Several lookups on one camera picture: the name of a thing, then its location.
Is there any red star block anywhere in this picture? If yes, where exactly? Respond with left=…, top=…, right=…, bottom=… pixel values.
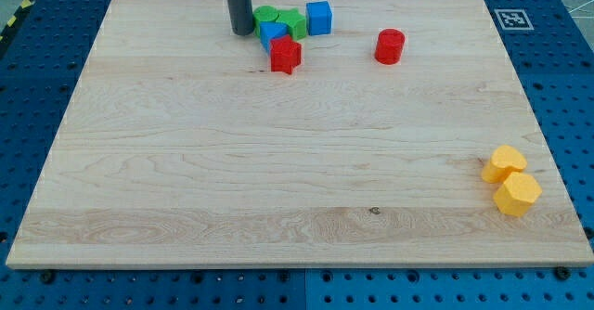
left=270, top=35, right=302, bottom=74

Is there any light wooden board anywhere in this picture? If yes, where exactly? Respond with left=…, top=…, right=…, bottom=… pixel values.
left=6, top=0, right=593, bottom=269

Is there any blue triangle block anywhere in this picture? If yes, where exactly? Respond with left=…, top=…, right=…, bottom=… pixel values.
left=259, top=21, right=288, bottom=54

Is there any green star block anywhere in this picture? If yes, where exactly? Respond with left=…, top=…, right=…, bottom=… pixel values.
left=277, top=8, right=307, bottom=40

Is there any blue cube block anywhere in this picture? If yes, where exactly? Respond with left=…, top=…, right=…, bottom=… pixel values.
left=306, top=1, right=332, bottom=36

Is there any red cylinder block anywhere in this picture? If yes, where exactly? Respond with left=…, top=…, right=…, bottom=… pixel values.
left=374, top=29, right=406, bottom=65

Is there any green cylinder block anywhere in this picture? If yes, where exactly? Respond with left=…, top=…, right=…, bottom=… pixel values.
left=252, top=5, right=278, bottom=37

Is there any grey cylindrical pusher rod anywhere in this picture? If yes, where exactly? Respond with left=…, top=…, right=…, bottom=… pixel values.
left=227, top=0, right=254, bottom=36

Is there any yellow heart block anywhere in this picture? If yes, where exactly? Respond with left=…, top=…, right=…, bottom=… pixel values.
left=481, top=145, right=528, bottom=184

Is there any yellow hexagon block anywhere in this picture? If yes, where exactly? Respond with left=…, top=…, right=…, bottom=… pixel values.
left=493, top=172, right=543, bottom=217

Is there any white fiducial marker tag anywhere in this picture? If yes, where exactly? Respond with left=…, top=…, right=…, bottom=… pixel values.
left=495, top=8, right=534, bottom=31

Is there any yellow black hazard tape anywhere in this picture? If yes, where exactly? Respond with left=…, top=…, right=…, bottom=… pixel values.
left=1, top=0, right=35, bottom=45

